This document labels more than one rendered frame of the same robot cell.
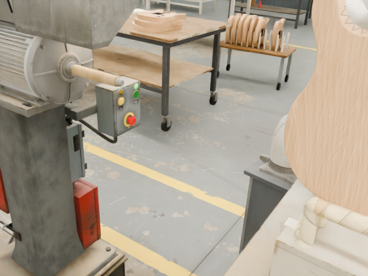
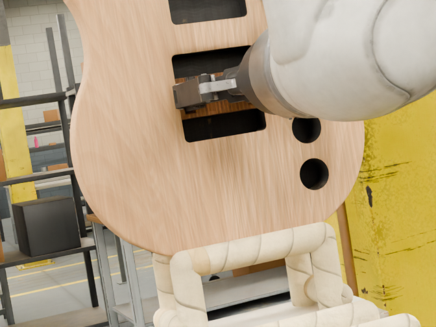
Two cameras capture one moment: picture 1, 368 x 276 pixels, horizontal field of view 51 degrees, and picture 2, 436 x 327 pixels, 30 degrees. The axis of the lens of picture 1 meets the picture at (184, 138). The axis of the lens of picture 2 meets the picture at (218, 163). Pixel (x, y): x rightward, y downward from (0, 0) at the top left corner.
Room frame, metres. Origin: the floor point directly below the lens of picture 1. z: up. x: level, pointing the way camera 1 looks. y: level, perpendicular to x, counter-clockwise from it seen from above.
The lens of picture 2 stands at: (1.15, -1.11, 1.35)
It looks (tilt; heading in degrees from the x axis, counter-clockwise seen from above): 3 degrees down; 127
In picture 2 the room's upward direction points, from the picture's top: 9 degrees counter-clockwise
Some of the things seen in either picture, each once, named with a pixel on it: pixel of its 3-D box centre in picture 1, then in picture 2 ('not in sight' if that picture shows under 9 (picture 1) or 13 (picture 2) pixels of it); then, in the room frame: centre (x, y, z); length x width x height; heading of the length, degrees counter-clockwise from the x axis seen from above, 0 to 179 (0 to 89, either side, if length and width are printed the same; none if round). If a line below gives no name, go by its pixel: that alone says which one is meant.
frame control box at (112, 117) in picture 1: (102, 110); not in sight; (1.46, 0.34, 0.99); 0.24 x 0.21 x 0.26; 57
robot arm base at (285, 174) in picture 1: (281, 163); not in sight; (1.55, -0.46, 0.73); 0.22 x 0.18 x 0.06; 50
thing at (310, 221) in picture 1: (309, 224); (298, 266); (0.59, -0.25, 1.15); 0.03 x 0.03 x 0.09
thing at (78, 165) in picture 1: (62, 120); not in sight; (1.46, 0.52, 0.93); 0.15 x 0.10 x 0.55; 57
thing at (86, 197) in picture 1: (73, 203); not in sight; (1.47, 0.51, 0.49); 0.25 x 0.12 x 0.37; 57
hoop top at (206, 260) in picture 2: not in sight; (254, 250); (0.61, -0.37, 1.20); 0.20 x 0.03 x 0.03; 55
